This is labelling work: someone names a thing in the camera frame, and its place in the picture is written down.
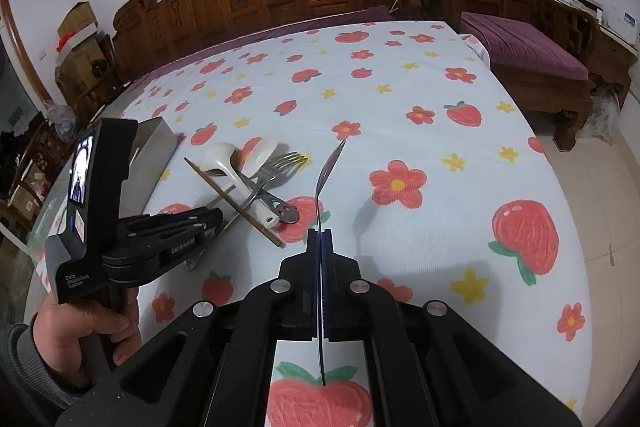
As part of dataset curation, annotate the crumpled plastic bag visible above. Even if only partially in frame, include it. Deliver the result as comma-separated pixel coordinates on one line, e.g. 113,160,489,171
45,102,79,138

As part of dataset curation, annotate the metal spoon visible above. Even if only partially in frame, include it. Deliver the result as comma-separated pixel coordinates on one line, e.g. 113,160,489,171
312,138,347,387

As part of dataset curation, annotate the purple armchair cushion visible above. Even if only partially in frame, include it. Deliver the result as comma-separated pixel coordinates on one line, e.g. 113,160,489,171
459,11,604,84

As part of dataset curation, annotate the strawberry flower print tablecloth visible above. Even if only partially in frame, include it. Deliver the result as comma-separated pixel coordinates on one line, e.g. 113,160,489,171
22,19,596,427

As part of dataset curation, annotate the clear plastic bag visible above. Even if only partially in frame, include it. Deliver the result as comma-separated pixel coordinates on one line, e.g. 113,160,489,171
577,84,622,146

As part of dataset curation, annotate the person's left hand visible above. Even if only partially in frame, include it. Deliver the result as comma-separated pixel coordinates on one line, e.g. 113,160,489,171
30,289,142,391

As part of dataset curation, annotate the metal fork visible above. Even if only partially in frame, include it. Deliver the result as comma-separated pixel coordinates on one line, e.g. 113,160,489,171
186,151,307,271
210,156,312,218

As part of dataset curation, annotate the glass door with wooden frame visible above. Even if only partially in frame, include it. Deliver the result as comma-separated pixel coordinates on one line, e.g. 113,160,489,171
0,0,47,142

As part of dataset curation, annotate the grey sleeved left forearm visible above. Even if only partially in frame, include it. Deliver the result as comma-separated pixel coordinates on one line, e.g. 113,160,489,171
0,322,96,411

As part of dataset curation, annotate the small cardboard box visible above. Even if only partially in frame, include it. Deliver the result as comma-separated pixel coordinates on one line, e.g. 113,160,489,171
57,2,99,40

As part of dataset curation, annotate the brown wooden chopstick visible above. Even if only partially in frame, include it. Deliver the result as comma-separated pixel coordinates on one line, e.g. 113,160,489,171
184,157,285,248
200,169,281,240

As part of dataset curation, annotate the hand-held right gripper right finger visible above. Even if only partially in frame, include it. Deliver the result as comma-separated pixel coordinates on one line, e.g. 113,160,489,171
321,229,581,427

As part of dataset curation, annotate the rectangular metal tin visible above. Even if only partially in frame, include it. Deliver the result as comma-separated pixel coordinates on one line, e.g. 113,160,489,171
127,117,181,216

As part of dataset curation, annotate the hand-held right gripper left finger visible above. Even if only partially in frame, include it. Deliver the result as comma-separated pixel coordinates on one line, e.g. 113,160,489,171
52,228,321,427

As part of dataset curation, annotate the small wooden chair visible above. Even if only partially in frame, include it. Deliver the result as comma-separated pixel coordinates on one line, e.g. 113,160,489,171
0,117,72,229

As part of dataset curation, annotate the white flat box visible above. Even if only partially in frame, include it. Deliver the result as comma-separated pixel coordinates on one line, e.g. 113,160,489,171
55,24,101,58

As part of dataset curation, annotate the large cardboard box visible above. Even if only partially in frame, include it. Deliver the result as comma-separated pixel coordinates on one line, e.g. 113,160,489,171
55,39,119,118

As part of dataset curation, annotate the metal utensil with smiley handle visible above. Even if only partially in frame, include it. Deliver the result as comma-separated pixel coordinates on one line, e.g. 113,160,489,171
235,167,301,225

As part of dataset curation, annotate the wooden side table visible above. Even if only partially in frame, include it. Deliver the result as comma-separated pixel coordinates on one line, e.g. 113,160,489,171
585,22,639,108

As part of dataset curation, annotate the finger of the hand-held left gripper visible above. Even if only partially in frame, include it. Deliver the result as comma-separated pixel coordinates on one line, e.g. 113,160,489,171
119,206,224,239
102,226,223,284

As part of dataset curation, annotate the white ceramic spoon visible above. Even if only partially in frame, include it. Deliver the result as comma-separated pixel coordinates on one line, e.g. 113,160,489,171
239,137,280,174
202,142,281,229

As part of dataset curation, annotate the white box with blue print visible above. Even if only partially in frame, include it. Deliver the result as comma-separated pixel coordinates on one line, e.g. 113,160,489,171
597,4,640,44

